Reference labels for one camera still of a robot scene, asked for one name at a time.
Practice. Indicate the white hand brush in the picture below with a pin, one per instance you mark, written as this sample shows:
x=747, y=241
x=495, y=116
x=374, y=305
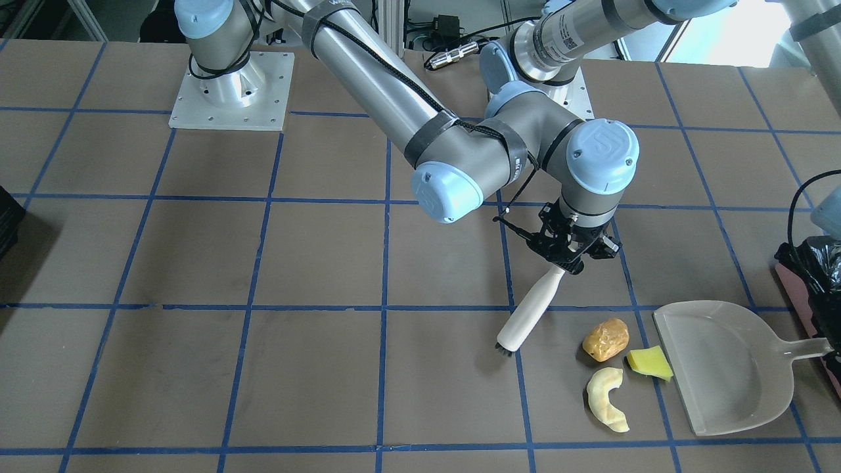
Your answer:
x=526, y=315

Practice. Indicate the silver cylindrical connector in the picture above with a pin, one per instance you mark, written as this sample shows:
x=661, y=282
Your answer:
x=450, y=56

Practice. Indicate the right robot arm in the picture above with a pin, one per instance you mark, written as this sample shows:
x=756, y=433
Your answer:
x=456, y=165

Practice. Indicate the pale curved peel trash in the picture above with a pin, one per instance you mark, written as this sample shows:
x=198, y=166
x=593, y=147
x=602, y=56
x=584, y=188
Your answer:
x=598, y=391

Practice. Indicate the beige plastic dustpan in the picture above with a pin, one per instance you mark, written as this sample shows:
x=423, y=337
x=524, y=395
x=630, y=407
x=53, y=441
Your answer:
x=732, y=371

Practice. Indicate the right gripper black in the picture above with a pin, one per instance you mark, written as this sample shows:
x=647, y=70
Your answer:
x=605, y=246

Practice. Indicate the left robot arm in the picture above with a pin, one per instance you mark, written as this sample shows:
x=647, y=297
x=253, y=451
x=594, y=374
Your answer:
x=548, y=50

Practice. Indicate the black bin at edge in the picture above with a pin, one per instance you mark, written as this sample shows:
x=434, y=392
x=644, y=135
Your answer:
x=12, y=214

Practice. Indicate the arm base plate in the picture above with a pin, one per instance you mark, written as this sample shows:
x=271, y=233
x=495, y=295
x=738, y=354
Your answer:
x=251, y=99
x=575, y=97

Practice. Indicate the black bag lined bin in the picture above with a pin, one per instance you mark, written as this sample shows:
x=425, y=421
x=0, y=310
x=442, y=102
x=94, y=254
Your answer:
x=809, y=273

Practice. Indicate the yellow sponge piece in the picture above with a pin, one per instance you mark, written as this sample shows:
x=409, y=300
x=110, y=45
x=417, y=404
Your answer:
x=650, y=361

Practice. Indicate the brown potato-like trash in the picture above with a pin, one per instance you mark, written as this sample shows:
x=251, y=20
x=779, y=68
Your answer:
x=606, y=340

